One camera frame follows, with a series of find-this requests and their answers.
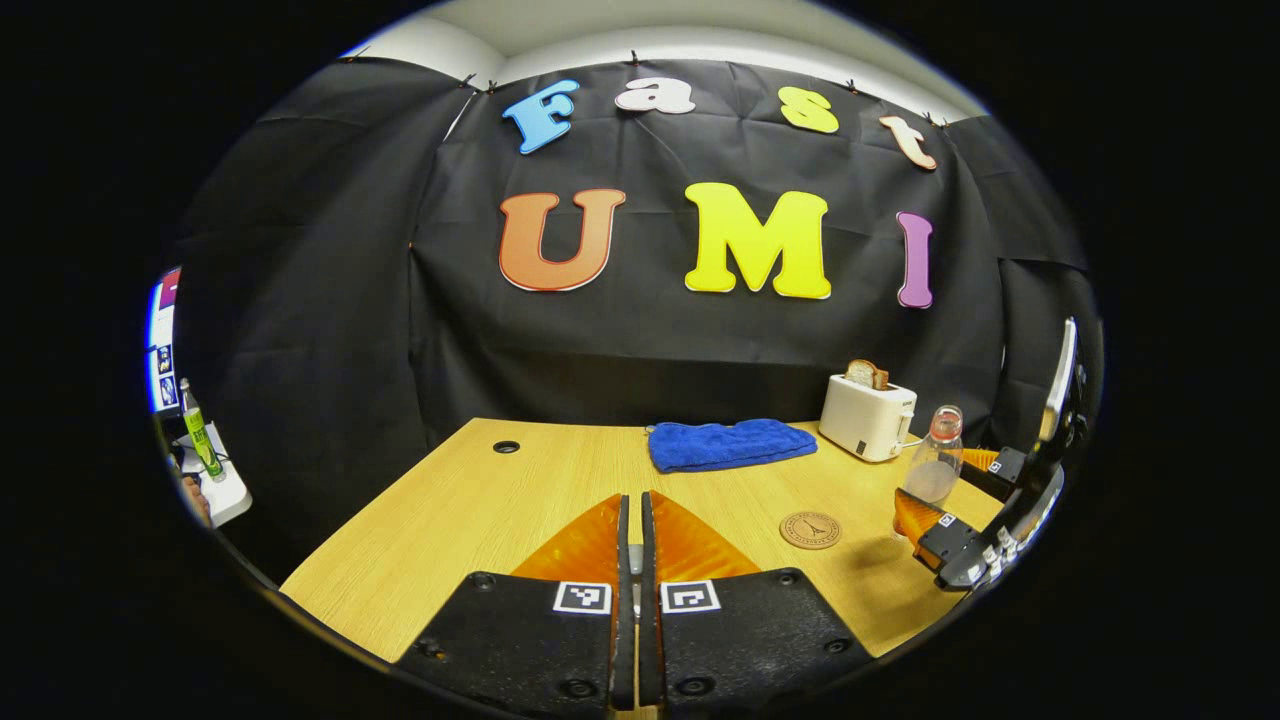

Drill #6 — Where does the wall poster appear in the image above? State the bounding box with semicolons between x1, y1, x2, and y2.
147;267;184;413

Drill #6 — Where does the blue folded towel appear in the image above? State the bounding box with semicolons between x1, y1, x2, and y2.
647;418;819;475

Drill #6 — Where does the round brown coaster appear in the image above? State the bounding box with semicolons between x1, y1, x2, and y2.
779;511;843;551

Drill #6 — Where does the white tray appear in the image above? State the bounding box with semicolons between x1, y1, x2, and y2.
172;420;254;529

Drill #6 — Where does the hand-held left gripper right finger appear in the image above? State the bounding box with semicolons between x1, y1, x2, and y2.
640;490;873;716

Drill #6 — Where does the green bottle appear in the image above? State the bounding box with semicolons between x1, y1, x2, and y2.
178;378;227;484

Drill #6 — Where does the clear plastic water bottle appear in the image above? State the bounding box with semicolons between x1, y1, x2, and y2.
900;404;965;506

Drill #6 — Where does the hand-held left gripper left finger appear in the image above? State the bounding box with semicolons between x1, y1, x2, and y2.
395;492;633;716

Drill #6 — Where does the white toaster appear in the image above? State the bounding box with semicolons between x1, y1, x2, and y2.
818;374;919;463

